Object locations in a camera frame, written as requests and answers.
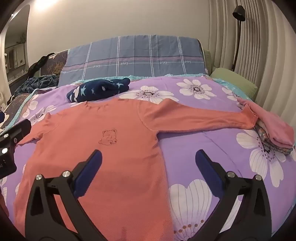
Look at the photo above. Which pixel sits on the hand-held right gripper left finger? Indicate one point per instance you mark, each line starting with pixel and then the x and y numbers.
pixel 90 171

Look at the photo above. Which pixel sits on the pink folded garment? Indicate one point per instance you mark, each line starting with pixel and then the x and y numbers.
pixel 275 127

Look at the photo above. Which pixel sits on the blue plaid pillow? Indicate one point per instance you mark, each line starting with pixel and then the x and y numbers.
pixel 138 58

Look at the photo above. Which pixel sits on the green pillow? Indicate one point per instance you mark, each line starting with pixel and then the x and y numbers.
pixel 233 81

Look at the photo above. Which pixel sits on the floral folded clothes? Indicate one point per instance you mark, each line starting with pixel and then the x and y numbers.
pixel 268 143

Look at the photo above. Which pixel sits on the green upholstered headboard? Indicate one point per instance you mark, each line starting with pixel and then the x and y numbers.
pixel 207 60

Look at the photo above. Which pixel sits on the dark patterned blanket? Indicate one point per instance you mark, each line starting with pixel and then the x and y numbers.
pixel 55 64

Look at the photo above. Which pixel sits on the salmon long-sleeve shirt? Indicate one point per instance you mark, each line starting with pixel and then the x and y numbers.
pixel 127 160

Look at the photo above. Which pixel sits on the navy star-print garment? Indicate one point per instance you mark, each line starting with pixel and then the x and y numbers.
pixel 99 90

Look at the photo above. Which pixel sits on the beige pleated curtain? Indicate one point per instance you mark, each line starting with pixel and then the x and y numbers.
pixel 261 46

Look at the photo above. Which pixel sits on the arched doorway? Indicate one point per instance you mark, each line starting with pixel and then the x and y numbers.
pixel 17 46

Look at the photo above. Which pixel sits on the teal fuzzy blanket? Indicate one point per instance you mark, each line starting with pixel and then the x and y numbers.
pixel 37 82

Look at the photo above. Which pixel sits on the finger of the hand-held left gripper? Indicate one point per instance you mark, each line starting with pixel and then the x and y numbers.
pixel 21 129

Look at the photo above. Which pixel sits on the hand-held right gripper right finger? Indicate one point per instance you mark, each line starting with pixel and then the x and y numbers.
pixel 208 171

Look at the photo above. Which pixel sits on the black floor lamp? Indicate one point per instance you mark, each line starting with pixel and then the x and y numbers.
pixel 238 34

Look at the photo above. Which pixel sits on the purple floral bed sheet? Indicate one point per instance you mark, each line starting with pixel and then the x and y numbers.
pixel 196 143

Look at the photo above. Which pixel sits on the black garment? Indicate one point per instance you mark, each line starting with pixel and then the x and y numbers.
pixel 39 63

